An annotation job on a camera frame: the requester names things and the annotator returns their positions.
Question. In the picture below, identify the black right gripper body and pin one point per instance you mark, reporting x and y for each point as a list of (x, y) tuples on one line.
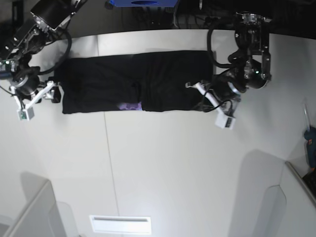
[(29, 86)]

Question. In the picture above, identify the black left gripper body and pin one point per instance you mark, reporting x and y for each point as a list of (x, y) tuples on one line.
[(226, 89)]

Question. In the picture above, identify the black T-shirt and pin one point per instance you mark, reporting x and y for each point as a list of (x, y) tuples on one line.
[(153, 82)]

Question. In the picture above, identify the blue glue gun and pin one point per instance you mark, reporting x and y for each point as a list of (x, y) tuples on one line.
[(310, 137)]

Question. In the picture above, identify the blue box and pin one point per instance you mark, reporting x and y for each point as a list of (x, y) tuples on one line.
[(143, 3)]

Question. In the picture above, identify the black keyboard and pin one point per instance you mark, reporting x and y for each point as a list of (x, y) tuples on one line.
[(310, 181)]

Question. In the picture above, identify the white label plate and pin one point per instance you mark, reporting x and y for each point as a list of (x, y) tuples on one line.
[(121, 225)]

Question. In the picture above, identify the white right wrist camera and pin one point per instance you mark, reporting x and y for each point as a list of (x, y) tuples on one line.
[(25, 109)]

